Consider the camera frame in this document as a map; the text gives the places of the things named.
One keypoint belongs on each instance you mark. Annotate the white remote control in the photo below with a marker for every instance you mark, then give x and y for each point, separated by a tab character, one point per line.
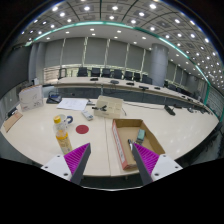
87	115

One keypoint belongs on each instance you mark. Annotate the long curved conference desk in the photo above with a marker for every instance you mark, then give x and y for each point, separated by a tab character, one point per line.
86	87

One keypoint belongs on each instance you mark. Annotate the black desk microphone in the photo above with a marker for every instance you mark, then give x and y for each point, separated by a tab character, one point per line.
169	110

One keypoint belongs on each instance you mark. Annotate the brown envelope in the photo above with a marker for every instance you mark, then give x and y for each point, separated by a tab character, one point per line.
12	120

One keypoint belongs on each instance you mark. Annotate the open cardboard box red side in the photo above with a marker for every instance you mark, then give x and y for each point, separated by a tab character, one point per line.
129	131

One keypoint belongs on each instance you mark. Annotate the white mug blue handle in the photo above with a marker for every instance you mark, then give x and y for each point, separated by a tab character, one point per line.
67	120

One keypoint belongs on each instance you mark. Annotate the red round coaster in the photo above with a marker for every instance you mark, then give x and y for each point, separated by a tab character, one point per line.
82	129

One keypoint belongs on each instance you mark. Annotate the black tray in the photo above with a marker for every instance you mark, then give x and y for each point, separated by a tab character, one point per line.
54	98

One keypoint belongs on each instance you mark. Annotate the grey round column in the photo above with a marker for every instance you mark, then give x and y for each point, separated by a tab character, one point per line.
158	64

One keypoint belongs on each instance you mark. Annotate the white paper sheets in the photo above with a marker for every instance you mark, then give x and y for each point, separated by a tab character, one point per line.
72	104

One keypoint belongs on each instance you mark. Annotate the teal small box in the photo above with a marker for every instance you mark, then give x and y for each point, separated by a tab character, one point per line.
140	136

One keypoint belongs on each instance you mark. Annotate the white printed carton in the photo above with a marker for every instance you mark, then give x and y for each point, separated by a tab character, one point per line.
31	98

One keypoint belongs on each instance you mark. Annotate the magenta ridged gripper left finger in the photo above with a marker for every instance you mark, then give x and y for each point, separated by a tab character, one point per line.
76	161

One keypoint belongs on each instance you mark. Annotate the closed cardboard box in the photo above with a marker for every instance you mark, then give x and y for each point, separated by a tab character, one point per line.
114	106

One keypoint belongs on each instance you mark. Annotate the black office chair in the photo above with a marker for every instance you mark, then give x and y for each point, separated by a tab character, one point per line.
82	72
137	77
106	72
128	75
95	72
117	74

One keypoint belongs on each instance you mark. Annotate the yellow juice bottle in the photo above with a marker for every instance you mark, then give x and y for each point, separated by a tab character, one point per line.
62	135

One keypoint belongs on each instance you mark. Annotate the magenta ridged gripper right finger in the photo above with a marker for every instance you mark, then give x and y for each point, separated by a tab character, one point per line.
146	161

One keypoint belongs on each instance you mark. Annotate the black tool on box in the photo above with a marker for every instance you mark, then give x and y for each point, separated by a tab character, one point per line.
103	108

